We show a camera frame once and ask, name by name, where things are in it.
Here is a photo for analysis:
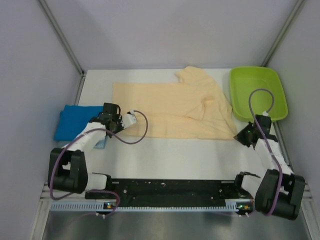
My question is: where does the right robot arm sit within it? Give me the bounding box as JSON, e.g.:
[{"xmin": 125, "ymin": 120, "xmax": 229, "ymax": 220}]
[{"xmin": 233, "ymin": 113, "xmax": 306, "ymax": 220}]

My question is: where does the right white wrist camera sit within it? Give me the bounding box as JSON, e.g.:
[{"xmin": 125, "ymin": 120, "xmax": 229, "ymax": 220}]
[{"xmin": 262, "ymin": 111, "xmax": 269, "ymax": 117}]

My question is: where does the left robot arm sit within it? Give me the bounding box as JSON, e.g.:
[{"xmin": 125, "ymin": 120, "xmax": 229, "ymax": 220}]
[{"xmin": 48, "ymin": 103, "xmax": 123, "ymax": 200}]

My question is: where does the aluminium frame rail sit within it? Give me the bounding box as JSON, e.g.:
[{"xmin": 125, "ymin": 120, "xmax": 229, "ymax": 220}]
[{"xmin": 40, "ymin": 182, "xmax": 313, "ymax": 202}]

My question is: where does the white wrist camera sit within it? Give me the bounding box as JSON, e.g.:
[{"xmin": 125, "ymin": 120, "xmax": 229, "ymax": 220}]
[
  {"xmin": 262, "ymin": 111, "xmax": 269, "ymax": 117},
  {"xmin": 121, "ymin": 110, "xmax": 138, "ymax": 129}
]

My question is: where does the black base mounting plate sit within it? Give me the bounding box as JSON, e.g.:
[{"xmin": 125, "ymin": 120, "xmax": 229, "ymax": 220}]
[{"xmin": 84, "ymin": 177, "xmax": 256, "ymax": 207}]

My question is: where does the beige t shirt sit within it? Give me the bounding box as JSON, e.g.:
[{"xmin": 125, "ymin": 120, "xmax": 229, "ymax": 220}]
[{"xmin": 112, "ymin": 66, "xmax": 237, "ymax": 140}]

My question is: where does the folded light blue striped shirt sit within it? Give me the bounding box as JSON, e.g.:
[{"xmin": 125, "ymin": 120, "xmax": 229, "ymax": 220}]
[{"xmin": 56, "ymin": 137, "xmax": 108, "ymax": 150}]

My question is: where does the folded blue t shirt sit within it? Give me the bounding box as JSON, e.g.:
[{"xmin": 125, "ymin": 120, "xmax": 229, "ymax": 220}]
[{"xmin": 53, "ymin": 105, "xmax": 103, "ymax": 142}]

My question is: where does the grey slotted cable duct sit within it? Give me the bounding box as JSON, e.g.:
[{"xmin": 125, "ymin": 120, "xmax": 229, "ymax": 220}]
[{"xmin": 50, "ymin": 201, "xmax": 253, "ymax": 213}]

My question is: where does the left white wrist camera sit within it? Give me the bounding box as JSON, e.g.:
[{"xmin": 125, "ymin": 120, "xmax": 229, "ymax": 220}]
[{"xmin": 121, "ymin": 110, "xmax": 138, "ymax": 129}]

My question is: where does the green plastic bin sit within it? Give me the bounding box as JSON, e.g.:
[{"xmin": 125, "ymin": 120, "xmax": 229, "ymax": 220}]
[{"xmin": 229, "ymin": 66, "xmax": 288, "ymax": 122}]

